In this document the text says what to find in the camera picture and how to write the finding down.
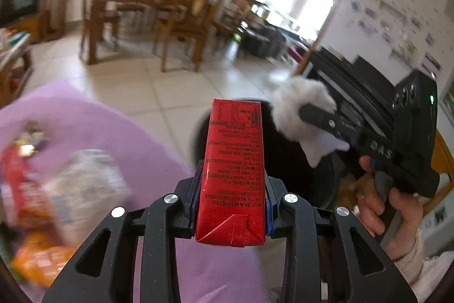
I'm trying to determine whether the black trash bin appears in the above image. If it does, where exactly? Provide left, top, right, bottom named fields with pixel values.
left=189, top=96, right=343, bottom=218

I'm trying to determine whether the white tissue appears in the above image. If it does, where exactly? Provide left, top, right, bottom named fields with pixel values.
left=271, top=77, right=350, bottom=169

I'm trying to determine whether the wooden coffee table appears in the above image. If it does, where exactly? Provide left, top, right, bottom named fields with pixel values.
left=0, top=30, right=35, bottom=102

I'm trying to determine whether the black piano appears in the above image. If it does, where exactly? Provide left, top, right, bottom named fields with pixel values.
left=307, top=47, right=397, bottom=119

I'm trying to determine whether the wooden television cabinet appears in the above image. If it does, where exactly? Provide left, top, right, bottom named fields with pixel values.
left=0, top=10, right=51, bottom=45

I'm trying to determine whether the red snack packet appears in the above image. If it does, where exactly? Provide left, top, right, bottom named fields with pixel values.
left=0, top=143, right=50, bottom=229

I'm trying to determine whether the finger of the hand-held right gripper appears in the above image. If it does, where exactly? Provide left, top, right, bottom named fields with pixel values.
left=299, top=103, right=343, bottom=138

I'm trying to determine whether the red drink carton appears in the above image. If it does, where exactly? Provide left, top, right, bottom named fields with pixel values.
left=194, top=98, right=267, bottom=248

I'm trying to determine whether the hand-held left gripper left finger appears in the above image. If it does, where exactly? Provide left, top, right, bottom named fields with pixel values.
left=42, top=163, right=204, bottom=303

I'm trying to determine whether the orange snack packet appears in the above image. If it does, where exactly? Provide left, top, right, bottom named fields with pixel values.
left=10, top=230, right=77, bottom=289

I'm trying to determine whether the white plastic packet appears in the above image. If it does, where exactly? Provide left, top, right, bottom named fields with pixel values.
left=46, top=149, right=133, bottom=247

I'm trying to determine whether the purple cloth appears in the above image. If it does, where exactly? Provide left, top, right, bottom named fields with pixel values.
left=0, top=79, right=274, bottom=303

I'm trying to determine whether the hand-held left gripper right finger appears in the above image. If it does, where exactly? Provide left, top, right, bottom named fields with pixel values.
left=264, top=175, right=418, bottom=303

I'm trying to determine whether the tall wooden stand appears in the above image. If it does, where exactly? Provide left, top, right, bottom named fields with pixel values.
left=46, top=0, right=70, bottom=41

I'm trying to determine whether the wall photo collage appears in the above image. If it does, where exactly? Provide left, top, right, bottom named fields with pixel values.
left=349, top=0, right=445, bottom=76

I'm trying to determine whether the person's right hand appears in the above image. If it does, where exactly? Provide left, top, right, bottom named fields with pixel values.
left=356, top=154, right=425, bottom=261

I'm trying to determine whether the person's right forearm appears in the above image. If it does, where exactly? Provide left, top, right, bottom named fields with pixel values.
left=390, top=228, right=454, bottom=300

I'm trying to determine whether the dark storage cabinet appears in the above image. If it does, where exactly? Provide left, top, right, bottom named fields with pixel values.
left=243, top=27, right=287, bottom=59

